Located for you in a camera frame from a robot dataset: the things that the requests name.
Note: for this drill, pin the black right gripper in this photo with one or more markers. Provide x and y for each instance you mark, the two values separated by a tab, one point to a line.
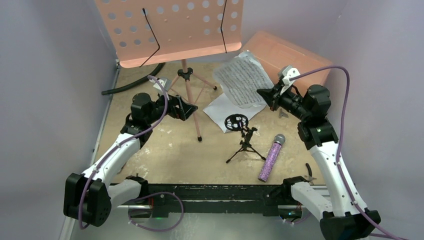
276	100

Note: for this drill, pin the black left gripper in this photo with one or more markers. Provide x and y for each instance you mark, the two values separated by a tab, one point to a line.
184	110

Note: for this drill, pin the pink folding music stand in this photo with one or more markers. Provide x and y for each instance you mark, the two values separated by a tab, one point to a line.
146	32

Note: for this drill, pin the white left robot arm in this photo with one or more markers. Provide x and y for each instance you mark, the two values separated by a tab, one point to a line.
89	197

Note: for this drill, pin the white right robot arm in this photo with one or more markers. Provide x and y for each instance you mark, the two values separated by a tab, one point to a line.
345	216

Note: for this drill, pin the small grey metal clip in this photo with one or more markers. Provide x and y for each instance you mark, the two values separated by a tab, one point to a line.
282	114

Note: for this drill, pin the pink translucent storage box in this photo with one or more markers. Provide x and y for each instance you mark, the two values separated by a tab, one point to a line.
275	53

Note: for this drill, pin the black mini microphone tripod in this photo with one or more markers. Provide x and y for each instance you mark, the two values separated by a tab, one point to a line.
239	123

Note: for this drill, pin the purple glitter microphone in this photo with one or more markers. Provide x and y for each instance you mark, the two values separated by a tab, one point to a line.
272	157

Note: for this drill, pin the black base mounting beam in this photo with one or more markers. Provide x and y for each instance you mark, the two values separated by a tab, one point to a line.
269	200

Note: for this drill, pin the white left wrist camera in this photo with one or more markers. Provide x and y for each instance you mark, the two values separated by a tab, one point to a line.
162	83

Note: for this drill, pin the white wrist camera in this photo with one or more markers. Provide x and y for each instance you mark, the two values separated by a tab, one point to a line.
162	83
285	78

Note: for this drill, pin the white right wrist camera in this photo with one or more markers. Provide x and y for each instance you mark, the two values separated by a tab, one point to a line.
285	78

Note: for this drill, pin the black handled pliers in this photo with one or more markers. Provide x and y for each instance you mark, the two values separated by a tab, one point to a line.
309	177

